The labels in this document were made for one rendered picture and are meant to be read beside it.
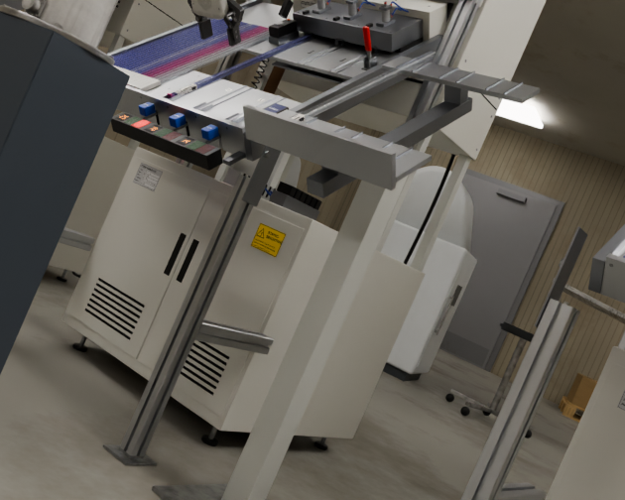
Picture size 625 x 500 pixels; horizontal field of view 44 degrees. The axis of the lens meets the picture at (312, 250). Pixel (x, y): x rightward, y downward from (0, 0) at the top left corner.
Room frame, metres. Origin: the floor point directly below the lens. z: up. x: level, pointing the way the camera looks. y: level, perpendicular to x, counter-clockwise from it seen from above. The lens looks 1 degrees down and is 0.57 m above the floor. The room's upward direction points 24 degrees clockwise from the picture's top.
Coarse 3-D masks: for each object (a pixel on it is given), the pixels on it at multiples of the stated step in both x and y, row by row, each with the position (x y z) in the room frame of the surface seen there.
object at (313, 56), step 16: (256, 16) 2.33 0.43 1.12; (272, 16) 2.32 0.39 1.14; (288, 16) 2.31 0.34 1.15; (304, 32) 2.18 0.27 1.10; (256, 48) 2.09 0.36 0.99; (272, 48) 2.09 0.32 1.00; (304, 48) 2.07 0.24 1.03; (320, 48) 2.06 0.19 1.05; (336, 48) 2.05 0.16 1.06; (352, 48) 2.04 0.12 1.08; (272, 64) 2.11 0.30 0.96; (288, 64) 2.09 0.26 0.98; (304, 64) 1.97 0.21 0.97; (320, 64) 1.96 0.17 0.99; (336, 64) 1.95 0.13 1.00; (352, 64) 1.94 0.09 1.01; (336, 80) 1.97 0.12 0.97
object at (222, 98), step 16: (176, 80) 1.93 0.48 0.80; (192, 80) 1.93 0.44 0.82; (224, 80) 1.91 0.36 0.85; (160, 96) 1.86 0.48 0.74; (176, 96) 1.83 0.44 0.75; (192, 96) 1.84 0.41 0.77; (208, 96) 1.84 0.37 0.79; (224, 96) 1.83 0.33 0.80; (240, 96) 1.82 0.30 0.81; (256, 96) 1.82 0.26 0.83; (272, 96) 1.81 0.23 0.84; (208, 112) 1.76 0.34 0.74; (224, 112) 1.75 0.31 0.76; (240, 112) 1.75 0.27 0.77
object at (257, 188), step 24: (264, 168) 1.62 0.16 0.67; (264, 192) 2.18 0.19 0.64; (288, 192) 2.02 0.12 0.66; (312, 216) 2.12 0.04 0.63; (72, 240) 2.23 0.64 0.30; (216, 336) 1.70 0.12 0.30; (240, 336) 1.75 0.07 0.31; (264, 336) 1.83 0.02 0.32; (120, 456) 1.59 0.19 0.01; (144, 456) 1.65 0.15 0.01
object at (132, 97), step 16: (128, 96) 1.87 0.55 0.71; (144, 96) 1.82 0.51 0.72; (128, 112) 1.90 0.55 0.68; (160, 112) 1.81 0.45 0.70; (176, 112) 1.76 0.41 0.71; (192, 112) 1.72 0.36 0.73; (192, 128) 1.75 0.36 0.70; (224, 128) 1.66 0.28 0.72; (240, 128) 1.63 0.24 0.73; (224, 144) 1.69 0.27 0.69; (240, 144) 1.65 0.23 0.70
